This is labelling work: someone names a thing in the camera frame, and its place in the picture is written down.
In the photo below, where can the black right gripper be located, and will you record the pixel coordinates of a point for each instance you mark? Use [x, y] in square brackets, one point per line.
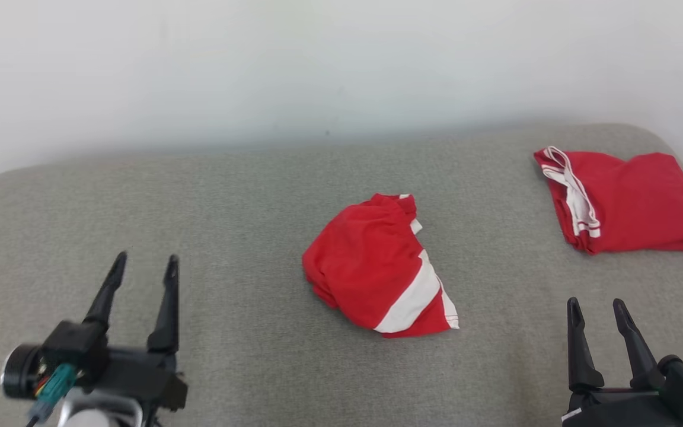
[614, 409]

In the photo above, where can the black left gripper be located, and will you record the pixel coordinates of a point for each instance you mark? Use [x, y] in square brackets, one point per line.
[140, 379]

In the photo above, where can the red Bulls 23 jersey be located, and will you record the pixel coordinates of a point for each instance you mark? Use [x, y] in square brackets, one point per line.
[638, 201]

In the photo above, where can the red white-striped shorts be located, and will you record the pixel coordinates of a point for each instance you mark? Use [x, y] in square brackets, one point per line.
[359, 267]

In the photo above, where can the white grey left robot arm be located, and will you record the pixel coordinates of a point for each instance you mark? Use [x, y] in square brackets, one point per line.
[101, 415]

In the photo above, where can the grey fabric sofa cushion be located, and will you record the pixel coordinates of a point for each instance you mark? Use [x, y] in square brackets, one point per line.
[229, 225]

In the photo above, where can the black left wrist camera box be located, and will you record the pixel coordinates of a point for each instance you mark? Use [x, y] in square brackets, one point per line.
[74, 350]

